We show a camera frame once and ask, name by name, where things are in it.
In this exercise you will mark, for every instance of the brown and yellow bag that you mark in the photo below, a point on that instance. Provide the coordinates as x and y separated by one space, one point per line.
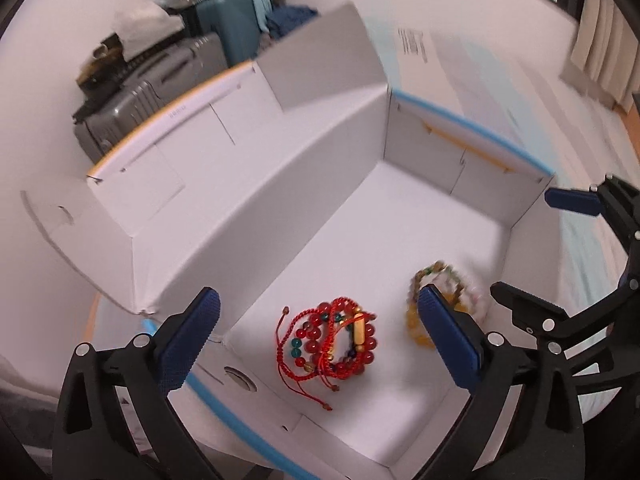
100 62

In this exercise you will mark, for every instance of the beige curtain by headboard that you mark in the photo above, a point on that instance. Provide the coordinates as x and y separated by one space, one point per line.
605 35

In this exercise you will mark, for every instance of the light blue cloth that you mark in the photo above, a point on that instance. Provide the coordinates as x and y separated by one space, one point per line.
259 5

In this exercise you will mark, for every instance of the blue and white cardboard box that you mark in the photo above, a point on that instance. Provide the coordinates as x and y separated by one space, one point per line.
400 210

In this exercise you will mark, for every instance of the dark blue clothes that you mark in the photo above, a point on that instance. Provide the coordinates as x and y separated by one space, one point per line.
292 20

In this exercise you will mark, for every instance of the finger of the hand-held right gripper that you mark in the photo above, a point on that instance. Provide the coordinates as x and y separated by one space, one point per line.
570 201
530 310

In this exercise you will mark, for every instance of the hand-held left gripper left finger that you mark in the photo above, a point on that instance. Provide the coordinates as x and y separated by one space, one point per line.
190 340

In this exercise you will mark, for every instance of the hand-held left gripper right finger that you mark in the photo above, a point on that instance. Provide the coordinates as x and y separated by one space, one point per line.
447 340

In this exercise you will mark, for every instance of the teal suitcase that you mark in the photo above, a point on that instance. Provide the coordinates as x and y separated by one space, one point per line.
225 25

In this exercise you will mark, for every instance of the wooden headboard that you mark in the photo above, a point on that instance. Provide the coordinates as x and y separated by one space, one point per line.
631 125

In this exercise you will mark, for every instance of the grey suitcase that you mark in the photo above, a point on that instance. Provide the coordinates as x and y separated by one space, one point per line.
150 90

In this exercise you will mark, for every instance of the white cloth on suitcase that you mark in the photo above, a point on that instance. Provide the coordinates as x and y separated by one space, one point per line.
145 25

